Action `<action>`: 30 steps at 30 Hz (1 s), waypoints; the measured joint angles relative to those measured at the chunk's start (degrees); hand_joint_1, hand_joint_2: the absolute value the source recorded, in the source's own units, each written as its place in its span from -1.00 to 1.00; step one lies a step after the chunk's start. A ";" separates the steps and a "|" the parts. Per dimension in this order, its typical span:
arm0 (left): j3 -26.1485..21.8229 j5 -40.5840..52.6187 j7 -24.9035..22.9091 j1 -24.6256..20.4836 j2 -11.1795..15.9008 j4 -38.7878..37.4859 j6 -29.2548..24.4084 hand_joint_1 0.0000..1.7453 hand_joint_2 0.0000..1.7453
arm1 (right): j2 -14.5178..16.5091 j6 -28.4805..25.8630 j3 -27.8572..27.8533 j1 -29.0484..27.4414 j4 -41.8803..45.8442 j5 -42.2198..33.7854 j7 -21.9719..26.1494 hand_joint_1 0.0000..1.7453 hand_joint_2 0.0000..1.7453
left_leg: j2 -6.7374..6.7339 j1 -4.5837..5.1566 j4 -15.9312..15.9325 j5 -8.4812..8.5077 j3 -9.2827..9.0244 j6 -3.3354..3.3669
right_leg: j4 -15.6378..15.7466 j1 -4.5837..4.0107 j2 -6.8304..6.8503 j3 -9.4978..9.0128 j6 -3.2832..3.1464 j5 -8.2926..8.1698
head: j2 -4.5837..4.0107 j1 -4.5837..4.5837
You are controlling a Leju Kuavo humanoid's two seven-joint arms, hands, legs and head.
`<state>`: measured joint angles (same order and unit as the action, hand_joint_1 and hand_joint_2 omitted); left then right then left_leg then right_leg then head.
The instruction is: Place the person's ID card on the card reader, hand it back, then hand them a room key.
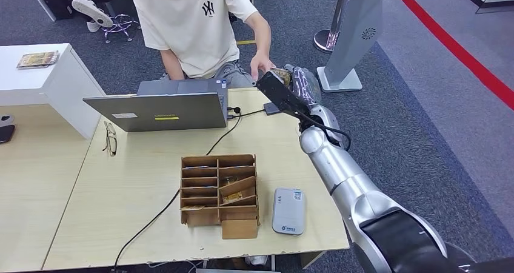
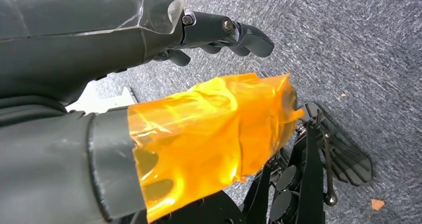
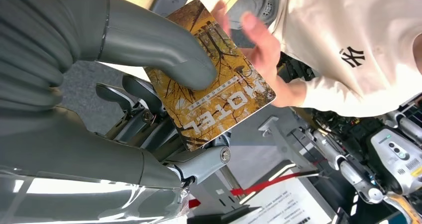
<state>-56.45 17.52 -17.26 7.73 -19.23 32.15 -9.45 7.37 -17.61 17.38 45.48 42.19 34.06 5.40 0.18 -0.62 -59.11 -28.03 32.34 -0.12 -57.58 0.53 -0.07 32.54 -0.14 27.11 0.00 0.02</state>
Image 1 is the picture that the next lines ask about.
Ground white cabinet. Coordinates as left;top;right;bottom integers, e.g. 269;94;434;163
0;42;107;140

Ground short black device cable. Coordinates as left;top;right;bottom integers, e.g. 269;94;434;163
227;109;266;120

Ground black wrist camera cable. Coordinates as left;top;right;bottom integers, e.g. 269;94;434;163
297;110;352;152

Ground cardboard slot organizer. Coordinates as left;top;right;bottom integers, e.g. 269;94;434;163
179;154;261;228

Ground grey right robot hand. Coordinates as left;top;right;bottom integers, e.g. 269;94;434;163
282;64;322;107

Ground eyeglasses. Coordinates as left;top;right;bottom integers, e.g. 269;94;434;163
102;120;118;157

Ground gold patterned ID card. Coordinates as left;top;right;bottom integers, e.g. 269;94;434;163
270;67;292;88

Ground pale grey card reader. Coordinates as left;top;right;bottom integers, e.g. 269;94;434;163
272;187;307;237

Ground tan table leg panel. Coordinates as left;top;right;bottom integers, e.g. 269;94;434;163
300;252;327;271

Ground black box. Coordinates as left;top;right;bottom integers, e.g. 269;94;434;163
36;0;87;22

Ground grey kiosk stand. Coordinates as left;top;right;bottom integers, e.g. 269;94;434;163
317;0;384;93

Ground chrome stanchion post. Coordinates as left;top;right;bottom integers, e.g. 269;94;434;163
313;0;355;54

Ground black and grey device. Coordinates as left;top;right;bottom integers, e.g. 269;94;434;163
0;113;17;144

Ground person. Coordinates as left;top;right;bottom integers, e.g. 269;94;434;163
132;0;278;89
71;0;121;33

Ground stack of patterned cards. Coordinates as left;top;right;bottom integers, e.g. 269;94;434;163
16;50;60;69

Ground grey laptop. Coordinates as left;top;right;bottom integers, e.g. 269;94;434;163
82;78;230;133

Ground long black power cable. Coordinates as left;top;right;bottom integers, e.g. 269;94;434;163
112;106;243;272

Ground person's left hand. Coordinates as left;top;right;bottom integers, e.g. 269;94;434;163
249;53;278;83

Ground round glossy grey cover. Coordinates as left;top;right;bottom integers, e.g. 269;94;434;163
443;242;478;266

